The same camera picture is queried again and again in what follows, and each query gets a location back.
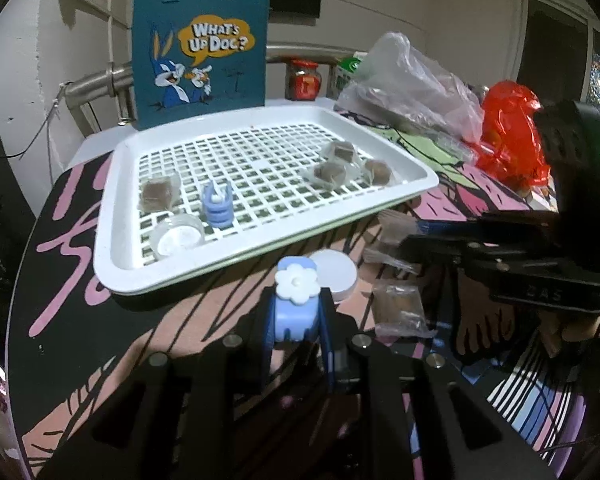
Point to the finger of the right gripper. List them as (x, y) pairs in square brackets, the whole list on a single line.
[(460, 227), (435, 250)]

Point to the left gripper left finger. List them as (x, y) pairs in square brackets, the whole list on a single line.
[(170, 416)]

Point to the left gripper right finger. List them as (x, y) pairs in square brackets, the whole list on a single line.
[(414, 418)]

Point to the brown snack cube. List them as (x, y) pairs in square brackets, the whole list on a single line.
[(377, 172), (160, 193), (398, 311), (330, 175), (342, 150)]

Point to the blue flower hair clip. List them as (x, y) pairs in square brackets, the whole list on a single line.
[(296, 300)]

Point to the blue hair claw clip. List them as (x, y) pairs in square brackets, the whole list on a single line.
[(217, 204)]

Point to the red plastic bag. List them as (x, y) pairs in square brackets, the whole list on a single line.
[(510, 148)]

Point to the cartoon printed bed blanket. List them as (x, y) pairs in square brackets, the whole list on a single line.
[(70, 343)]

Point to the clear plastic bag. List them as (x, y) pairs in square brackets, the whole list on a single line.
[(399, 86)]

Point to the white perforated plastic tray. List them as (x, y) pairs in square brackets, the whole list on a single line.
[(262, 153)]

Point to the green white carton box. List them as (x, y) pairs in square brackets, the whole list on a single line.
[(341, 73)]

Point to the red lidded sauce jar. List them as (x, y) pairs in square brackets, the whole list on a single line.
[(303, 81)]

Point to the black cabinet under bottle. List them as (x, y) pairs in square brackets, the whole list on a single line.
[(0, 199)]

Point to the teal Bugs Bunny felt bag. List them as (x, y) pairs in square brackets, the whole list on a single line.
[(197, 57)]

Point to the metal bed rail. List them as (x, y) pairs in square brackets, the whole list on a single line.
[(116, 81)]

